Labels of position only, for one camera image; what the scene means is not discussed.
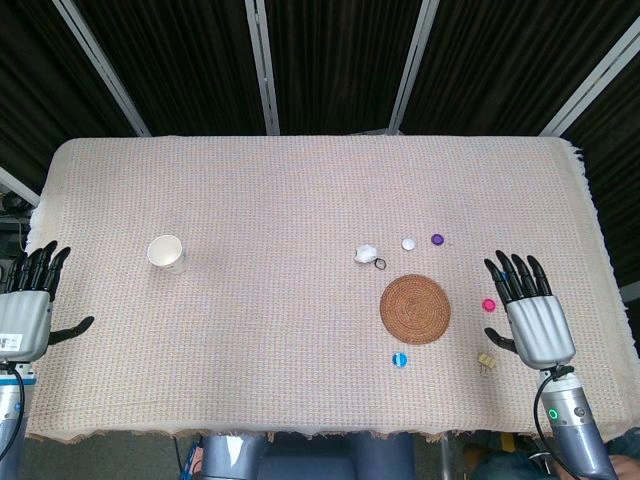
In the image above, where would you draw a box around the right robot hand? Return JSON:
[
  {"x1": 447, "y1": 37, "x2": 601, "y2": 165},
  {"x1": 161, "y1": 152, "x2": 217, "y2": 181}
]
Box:
[{"x1": 483, "y1": 249, "x2": 576, "y2": 370}]

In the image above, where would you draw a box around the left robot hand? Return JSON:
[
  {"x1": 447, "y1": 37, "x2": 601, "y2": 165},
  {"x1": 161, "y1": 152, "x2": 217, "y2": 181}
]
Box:
[{"x1": 0, "y1": 240, "x2": 95, "y2": 362}]

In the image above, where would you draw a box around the white paper cup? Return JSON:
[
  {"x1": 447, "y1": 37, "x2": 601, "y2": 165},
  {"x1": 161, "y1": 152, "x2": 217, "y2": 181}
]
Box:
[{"x1": 146, "y1": 233, "x2": 190, "y2": 275}]

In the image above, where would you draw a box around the brown round woven coaster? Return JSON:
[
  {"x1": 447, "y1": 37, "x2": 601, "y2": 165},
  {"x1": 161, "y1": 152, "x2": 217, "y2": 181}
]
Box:
[{"x1": 379, "y1": 273, "x2": 452, "y2": 346}]

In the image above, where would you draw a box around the dark equipment clutter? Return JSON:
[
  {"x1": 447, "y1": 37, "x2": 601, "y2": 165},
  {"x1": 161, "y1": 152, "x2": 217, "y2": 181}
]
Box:
[{"x1": 0, "y1": 189, "x2": 39, "y2": 261}]

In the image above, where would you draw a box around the dark ribbed partition panel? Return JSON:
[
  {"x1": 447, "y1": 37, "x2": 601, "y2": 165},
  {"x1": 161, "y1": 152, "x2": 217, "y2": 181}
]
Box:
[
  {"x1": 0, "y1": 0, "x2": 139, "y2": 189},
  {"x1": 399, "y1": 0, "x2": 640, "y2": 136},
  {"x1": 67, "y1": 0, "x2": 266, "y2": 137},
  {"x1": 262, "y1": 0, "x2": 426, "y2": 135},
  {"x1": 562, "y1": 64, "x2": 640, "y2": 291}
]

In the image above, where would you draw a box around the blue grey robot torso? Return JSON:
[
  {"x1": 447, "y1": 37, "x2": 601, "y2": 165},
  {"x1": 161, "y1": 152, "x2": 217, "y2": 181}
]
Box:
[{"x1": 199, "y1": 432, "x2": 416, "y2": 480}]

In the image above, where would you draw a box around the beige woven tablecloth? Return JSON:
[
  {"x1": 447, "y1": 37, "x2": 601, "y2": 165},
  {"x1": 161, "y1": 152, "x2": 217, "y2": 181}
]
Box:
[{"x1": 23, "y1": 134, "x2": 640, "y2": 446}]

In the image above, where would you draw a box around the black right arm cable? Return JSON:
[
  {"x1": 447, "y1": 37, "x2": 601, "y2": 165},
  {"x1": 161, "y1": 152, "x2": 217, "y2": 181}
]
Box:
[{"x1": 532, "y1": 365, "x2": 576, "y2": 480}]

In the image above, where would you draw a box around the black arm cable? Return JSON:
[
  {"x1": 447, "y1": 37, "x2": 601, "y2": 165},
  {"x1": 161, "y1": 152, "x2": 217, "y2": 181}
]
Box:
[
  {"x1": 0, "y1": 363, "x2": 27, "y2": 480},
  {"x1": 532, "y1": 365, "x2": 576, "y2": 480}
]

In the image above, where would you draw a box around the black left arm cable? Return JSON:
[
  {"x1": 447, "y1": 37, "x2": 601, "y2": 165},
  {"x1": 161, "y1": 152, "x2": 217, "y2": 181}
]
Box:
[{"x1": 0, "y1": 363, "x2": 27, "y2": 480}]

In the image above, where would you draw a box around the silver partition frame post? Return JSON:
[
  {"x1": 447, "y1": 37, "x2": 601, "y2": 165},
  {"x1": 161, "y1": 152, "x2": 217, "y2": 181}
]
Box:
[
  {"x1": 538, "y1": 32, "x2": 640, "y2": 137},
  {"x1": 243, "y1": 0, "x2": 281, "y2": 136},
  {"x1": 51, "y1": 0, "x2": 152, "y2": 137},
  {"x1": 387, "y1": 0, "x2": 441, "y2": 135},
  {"x1": 0, "y1": 165, "x2": 41, "y2": 207}
]

